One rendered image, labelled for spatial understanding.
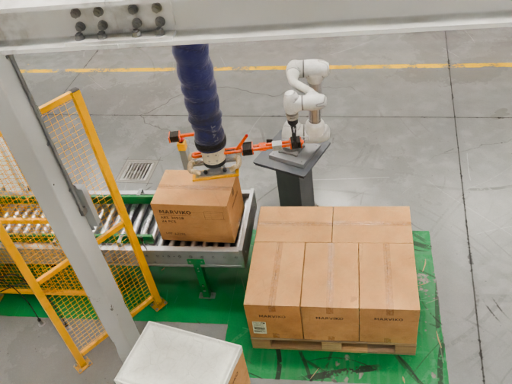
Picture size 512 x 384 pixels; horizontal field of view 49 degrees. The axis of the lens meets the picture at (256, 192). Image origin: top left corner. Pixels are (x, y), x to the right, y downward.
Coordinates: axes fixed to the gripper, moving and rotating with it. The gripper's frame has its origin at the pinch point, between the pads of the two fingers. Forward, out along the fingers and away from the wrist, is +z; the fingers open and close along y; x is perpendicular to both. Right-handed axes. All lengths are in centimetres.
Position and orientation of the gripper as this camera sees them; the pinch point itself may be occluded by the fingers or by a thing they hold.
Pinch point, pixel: (294, 141)
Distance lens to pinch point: 404.1
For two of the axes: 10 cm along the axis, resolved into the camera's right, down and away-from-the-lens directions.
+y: 0.3, 6.6, -7.5
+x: 9.9, -1.1, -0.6
